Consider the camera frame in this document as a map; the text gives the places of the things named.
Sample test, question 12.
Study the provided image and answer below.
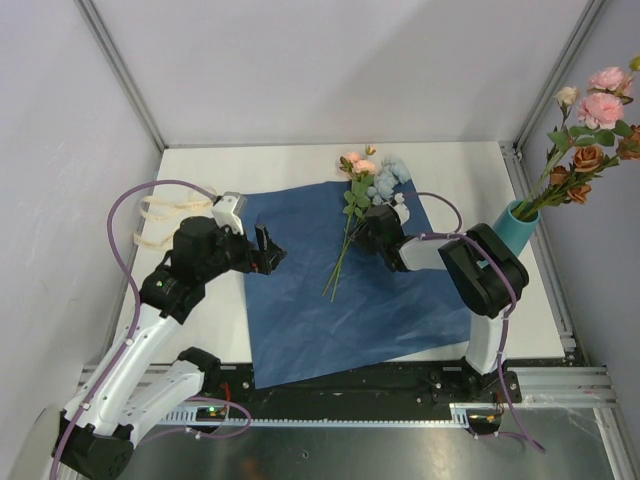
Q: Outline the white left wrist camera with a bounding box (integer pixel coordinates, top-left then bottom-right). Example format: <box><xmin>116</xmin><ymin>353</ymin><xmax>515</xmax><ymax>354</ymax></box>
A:
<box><xmin>211</xmin><ymin>192</ymin><xmax>247</xmax><ymax>235</ymax></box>

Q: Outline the orange rose spray stem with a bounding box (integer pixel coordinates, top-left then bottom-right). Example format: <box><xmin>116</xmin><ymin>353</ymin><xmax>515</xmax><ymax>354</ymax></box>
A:
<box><xmin>513</xmin><ymin>120</ymin><xmax>639</xmax><ymax>221</ymax></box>

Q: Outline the cream single rose stem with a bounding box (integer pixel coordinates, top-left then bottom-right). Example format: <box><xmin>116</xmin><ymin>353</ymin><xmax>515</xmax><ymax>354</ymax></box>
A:
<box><xmin>516</xmin><ymin>87</ymin><xmax>580</xmax><ymax>221</ymax></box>

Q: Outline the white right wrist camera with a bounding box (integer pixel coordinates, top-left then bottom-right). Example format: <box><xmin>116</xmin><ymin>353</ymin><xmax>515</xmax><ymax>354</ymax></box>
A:
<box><xmin>390</xmin><ymin>193</ymin><xmax>410</xmax><ymax>225</ymax></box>

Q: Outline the teal cylindrical vase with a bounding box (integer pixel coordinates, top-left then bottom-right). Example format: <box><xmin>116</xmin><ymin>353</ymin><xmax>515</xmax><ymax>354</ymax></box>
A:
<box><xmin>492</xmin><ymin>200</ymin><xmax>539</xmax><ymax>256</ymax></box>

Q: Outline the blue flower bouquet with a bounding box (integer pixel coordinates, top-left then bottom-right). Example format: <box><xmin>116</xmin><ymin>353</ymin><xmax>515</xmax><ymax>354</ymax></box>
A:
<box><xmin>242</xmin><ymin>182</ymin><xmax>471</xmax><ymax>388</ymax></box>

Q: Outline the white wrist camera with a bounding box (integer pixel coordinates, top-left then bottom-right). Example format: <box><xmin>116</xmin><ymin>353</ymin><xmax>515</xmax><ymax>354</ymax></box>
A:
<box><xmin>390</xmin><ymin>193</ymin><xmax>410</xmax><ymax>225</ymax></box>
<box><xmin>211</xmin><ymin>192</ymin><xmax>247</xmax><ymax>235</ymax></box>

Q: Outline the white slotted cable duct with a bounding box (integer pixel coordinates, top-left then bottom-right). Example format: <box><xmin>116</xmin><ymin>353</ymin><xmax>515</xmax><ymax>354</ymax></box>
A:
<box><xmin>158</xmin><ymin>404</ymin><xmax>500</xmax><ymax>430</ymax></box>

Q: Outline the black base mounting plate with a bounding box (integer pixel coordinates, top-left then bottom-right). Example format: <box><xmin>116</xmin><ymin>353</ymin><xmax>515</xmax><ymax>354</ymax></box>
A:
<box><xmin>200</xmin><ymin>360</ymin><xmax>517</xmax><ymax>420</ymax></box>

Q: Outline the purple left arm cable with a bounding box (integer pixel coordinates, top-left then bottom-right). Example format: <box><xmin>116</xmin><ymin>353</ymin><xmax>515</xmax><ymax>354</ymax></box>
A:
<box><xmin>49</xmin><ymin>179</ymin><xmax>253</xmax><ymax>480</ymax></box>

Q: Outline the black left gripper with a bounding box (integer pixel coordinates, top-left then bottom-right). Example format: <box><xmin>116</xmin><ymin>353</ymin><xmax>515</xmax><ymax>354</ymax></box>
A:
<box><xmin>198</xmin><ymin>217</ymin><xmax>286</xmax><ymax>282</ymax></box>

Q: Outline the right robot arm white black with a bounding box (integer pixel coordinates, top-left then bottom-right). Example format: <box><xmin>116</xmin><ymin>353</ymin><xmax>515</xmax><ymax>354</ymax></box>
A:
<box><xmin>350</xmin><ymin>204</ymin><xmax>529</xmax><ymax>401</ymax></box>

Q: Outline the aluminium frame post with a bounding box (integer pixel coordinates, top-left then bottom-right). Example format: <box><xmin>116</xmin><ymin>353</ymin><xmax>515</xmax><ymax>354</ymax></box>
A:
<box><xmin>73</xmin><ymin>0</ymin><xmax>167</xmax><ymax>153</ymax></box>
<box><xmin>511</xmin><ymin>0</ymin><xmax>610</xmax><ymax>151</ymax></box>

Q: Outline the aluminium frame left post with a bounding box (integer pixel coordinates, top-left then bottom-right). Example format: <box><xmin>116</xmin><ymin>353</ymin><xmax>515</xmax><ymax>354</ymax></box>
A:
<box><xmin>73</xmin><ymin>0</ymin><xmax>167</xmax><ymax>153</ymax></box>

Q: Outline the pink rose spray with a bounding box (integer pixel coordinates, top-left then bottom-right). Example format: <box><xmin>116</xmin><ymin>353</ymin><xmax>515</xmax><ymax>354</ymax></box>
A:
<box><xmin>324</xmin><ymin>145</ymin><xmax>377</xmax><ymax>301</ymax></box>
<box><xmin>524</xmin><ymin>54</ymin><xmax>640</xmax><ymax>216</ymax></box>

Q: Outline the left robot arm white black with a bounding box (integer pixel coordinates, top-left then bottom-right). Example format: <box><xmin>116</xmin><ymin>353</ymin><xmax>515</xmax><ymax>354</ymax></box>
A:
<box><xmin>49</xmin><ymin>216</ymin><xmax>286</xmax><ymax>479</ymax></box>

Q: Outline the aluminium frame right post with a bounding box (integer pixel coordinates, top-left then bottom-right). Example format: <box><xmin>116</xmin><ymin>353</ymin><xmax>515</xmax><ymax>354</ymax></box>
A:
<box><xmin>511</xmin><ymin>0</ymin><xmax>610</xmax><ymax>151</ymax></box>

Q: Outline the pale blue flower stem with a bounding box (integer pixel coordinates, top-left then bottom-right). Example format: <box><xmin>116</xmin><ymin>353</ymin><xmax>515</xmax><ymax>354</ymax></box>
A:
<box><xmin>367</xmin><ymin>157</ymin><xmax>411</xmax><ymax>208</ymax></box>

